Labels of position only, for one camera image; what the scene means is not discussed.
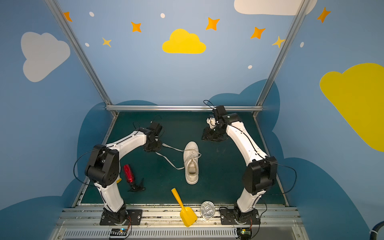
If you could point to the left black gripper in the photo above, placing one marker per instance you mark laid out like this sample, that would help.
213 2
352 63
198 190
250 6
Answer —
153 145

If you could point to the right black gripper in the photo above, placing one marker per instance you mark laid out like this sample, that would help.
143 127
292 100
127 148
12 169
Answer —
213 135

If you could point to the white shoelace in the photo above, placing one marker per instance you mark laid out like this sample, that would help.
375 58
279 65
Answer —
171 157

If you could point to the white sneaker shoe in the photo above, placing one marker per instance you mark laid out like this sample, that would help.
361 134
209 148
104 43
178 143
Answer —
192 169

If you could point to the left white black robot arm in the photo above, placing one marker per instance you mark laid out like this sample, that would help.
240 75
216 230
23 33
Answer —
103 169

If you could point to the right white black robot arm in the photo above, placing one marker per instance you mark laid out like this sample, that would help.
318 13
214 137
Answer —
261 171

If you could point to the yellow plastic toy shovel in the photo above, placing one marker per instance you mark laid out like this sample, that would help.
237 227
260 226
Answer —
187 214

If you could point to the left small circuit board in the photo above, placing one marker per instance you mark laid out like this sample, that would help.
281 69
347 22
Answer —
118 234

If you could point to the small circuit board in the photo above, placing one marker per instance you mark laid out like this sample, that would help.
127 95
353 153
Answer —
244 234
118 234

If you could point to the right small circuit board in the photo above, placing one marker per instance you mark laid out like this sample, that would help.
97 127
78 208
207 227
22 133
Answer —
244 234

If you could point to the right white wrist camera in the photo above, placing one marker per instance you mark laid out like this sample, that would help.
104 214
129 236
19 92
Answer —
211 122

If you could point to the aluminium frame back rail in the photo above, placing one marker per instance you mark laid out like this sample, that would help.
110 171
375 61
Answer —
155 108

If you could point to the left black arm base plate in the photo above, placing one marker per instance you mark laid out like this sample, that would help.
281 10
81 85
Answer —
121 218

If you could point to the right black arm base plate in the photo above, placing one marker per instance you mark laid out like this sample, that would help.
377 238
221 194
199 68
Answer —
236 217

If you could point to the aluminium front rail base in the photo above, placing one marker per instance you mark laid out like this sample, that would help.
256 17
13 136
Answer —
163 222

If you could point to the aluminium frame left post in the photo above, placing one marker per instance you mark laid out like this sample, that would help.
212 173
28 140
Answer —
64 24

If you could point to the aluminium frame post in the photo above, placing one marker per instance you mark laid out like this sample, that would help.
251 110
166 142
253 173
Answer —
291 34
64 24

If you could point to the aluminium frame right post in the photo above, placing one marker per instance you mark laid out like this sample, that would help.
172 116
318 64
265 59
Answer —
291 34

